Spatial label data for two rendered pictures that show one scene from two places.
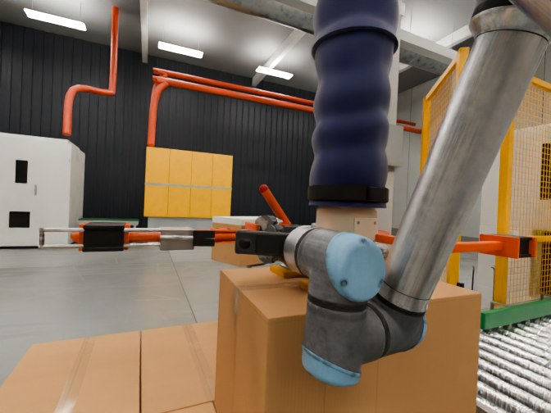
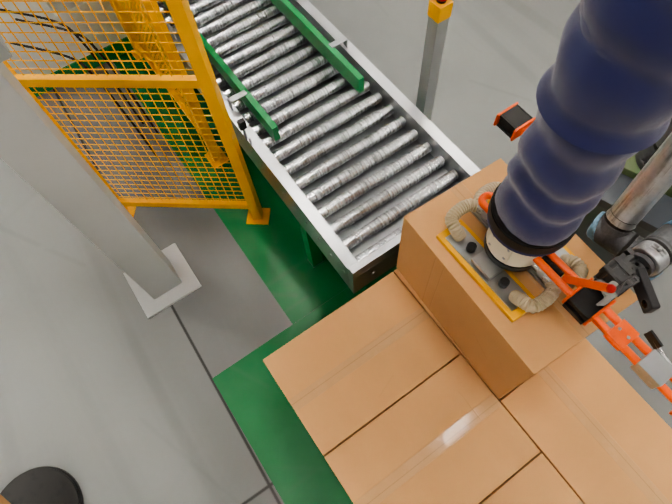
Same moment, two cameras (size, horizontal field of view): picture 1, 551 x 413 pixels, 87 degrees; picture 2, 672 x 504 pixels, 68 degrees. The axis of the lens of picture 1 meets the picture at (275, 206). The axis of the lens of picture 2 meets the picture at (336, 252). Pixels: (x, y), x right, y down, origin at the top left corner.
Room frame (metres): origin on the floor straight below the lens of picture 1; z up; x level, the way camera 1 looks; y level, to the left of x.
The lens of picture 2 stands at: (1.41, 0.36, 2.34)
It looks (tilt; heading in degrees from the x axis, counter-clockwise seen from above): 64 degrees down; 266
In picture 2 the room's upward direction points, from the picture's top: 6 degrees counter-clockwise
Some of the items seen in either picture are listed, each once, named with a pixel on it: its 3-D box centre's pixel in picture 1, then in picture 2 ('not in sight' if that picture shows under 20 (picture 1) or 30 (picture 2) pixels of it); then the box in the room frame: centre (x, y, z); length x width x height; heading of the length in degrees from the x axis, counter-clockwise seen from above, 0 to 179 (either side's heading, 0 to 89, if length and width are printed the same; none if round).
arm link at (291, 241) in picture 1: (309, 248); (648, 258); (0.53, -0.07, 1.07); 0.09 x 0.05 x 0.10; 115
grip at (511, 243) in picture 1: (507, 245); (514, 121); (0.73, -0.59, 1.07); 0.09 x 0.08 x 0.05; 25
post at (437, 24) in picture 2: not in sight; (426, 93); (0.78, -1.26, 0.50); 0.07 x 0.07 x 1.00; 25
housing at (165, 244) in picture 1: (175, 238); (653, 369); (0.65, 0.22, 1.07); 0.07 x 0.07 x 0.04; 25
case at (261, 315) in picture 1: (337, 350); (499, 280); (0.82, -0.19, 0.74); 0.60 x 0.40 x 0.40; 113
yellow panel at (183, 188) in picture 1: (188, 197); not in sight; (8.10, 2.43, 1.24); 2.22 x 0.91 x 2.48; 114
